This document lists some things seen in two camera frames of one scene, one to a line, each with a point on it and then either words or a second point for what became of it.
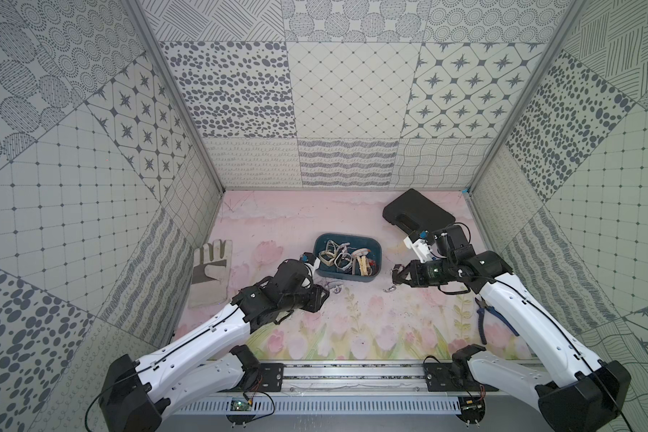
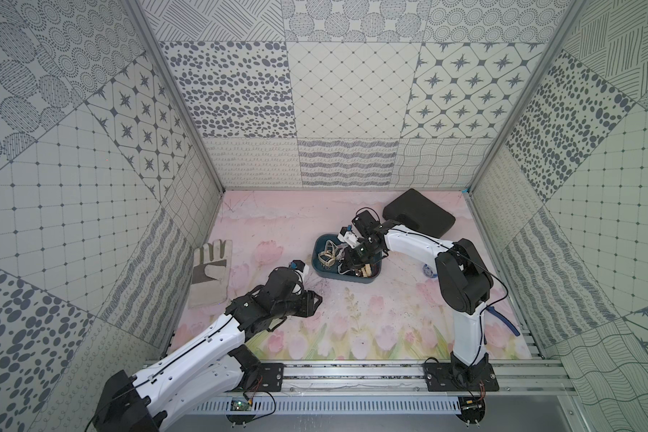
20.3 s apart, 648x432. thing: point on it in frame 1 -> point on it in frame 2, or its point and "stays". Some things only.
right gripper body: (434, 273) -> (361, 255)
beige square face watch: (364, 265) stays
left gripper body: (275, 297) stays
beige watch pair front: (328, 256) stays
